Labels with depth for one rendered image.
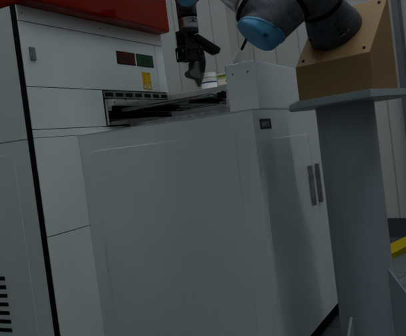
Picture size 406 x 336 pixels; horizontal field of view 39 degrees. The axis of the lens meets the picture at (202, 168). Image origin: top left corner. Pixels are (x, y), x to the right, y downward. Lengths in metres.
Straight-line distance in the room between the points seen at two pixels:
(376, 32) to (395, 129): 2.25
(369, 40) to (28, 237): 1.14
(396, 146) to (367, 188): 2.23
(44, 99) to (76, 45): 0.26
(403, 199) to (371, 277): 2.23
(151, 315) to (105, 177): 0.46
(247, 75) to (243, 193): 0.34
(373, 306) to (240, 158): 0.54
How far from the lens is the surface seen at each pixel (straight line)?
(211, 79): 2.59
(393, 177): 3.82
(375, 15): 1.63
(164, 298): 1.82
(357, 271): 1.61
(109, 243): 1.89
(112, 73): 2.12
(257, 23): 1.47
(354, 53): 1.54
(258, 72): 1.67
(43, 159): 1.79
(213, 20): 4.36
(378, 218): 1.60
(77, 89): 1.95
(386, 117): 3.81
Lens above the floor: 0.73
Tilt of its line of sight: 2 degrees down
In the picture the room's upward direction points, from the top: 7 degrees counter-clockwise
